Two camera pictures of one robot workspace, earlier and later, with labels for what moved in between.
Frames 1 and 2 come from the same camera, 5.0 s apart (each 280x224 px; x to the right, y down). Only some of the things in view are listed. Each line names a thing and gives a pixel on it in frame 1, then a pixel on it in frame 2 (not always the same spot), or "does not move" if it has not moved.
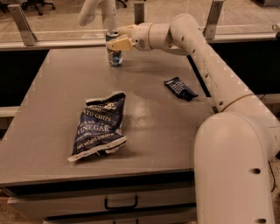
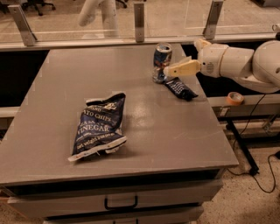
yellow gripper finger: [126, 31] → [200, 44]
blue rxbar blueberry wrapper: [178, 87] does not move
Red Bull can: [115, 57] → [162, 59]
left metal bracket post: [24, 28] does not move
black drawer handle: [121, 207] does not move
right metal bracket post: [211, 24] does not move
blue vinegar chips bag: [99, 129] does not move
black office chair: [38, 4] does not move
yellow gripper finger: [123, 44] → [184, 68]
